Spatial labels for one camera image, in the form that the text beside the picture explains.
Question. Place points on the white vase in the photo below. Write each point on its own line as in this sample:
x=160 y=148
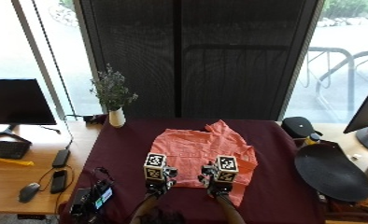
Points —
x=116 y=117

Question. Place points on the dark red tablecloth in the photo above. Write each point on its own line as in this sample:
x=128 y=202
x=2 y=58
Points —
x=271 y=174

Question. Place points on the black power bank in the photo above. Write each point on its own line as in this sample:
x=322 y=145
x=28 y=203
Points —
x=60 y=157

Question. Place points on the left glove marker cube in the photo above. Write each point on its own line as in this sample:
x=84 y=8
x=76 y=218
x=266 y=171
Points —
x=155 y=166

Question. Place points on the dark roller blind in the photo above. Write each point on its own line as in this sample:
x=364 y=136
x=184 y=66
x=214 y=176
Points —
x=196 y=59

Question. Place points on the black electronic device with screen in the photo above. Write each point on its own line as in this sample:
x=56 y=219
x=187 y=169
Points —
x=92 y=196

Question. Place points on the black computer monitor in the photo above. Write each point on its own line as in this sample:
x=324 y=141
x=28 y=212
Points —
x=14 y=102

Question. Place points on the black keyboard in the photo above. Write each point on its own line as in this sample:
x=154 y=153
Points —
x=3 y=149

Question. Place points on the metal bike rack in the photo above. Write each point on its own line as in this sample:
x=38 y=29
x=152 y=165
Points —
x=338 y=74

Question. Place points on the salmon pink shirt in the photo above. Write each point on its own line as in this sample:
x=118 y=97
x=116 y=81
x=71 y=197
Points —
x=192 y=146

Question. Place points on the black smartphone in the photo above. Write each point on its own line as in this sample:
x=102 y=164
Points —
x=59 y=181

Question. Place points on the glove marker cube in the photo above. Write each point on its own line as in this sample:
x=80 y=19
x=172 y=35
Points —
x=155 y=166
x=226 y=169

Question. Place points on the bunch of small flowers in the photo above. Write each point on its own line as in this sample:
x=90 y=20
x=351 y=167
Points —
x=111 y=88

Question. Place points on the wooden desk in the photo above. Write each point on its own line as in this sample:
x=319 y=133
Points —
x=22 y=174

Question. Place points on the yellow strip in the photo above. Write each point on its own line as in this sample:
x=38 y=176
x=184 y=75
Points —
x=14 y=161

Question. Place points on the right glove marker cube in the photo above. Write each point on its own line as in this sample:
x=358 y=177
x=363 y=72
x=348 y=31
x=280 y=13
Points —
x=226 y=169

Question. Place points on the person's right hand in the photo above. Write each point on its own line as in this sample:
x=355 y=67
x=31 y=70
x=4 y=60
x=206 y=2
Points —
x=211 y=183

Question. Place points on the black oval chair seat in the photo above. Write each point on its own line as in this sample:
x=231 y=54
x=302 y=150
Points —
x=331 y=172

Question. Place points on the black computer mouse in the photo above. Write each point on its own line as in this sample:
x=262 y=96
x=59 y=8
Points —
x=28 y=192

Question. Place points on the person's left hand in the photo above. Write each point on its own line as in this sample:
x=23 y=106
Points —
x=162 y=183

